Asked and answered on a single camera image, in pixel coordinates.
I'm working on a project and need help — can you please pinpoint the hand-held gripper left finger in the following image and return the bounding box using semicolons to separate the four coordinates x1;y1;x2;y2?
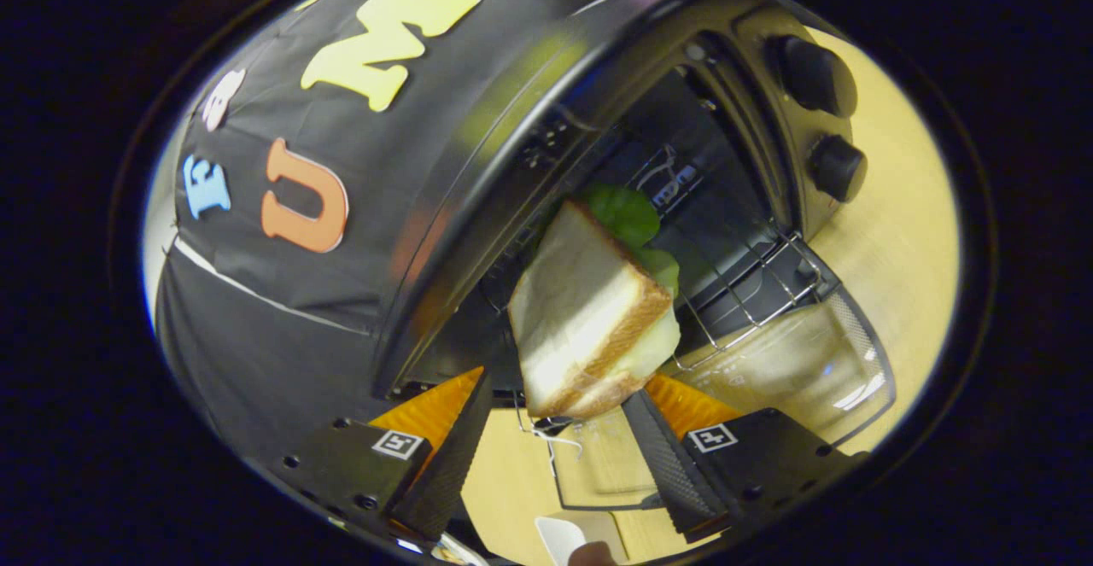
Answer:
256;367;494;541

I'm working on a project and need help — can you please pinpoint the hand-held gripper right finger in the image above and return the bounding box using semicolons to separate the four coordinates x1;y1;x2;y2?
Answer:
622;374;868;543

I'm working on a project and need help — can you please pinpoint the toast sandwich with lettuce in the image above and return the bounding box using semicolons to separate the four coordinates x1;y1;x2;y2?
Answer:
508;182;684;420

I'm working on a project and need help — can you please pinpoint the black toaster oven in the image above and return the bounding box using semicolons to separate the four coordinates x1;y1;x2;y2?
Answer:
371;0;897;516

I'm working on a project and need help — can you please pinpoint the small white tray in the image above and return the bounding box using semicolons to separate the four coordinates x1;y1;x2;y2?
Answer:
535;515;590;566

